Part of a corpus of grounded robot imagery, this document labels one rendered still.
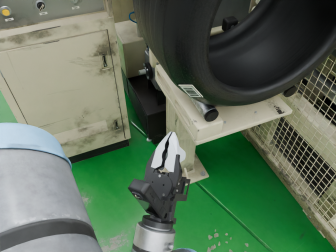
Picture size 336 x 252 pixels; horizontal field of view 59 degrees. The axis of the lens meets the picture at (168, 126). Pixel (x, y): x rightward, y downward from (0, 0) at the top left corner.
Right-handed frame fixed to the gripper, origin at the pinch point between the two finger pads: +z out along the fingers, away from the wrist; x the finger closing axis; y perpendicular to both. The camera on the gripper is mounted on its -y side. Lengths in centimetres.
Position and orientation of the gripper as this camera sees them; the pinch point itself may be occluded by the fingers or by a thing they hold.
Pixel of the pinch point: (169, 136)
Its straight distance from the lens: 67.1
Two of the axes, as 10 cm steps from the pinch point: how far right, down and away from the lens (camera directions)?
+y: 5.3, 2.0, 8.2
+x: 8.2, 1.1, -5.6
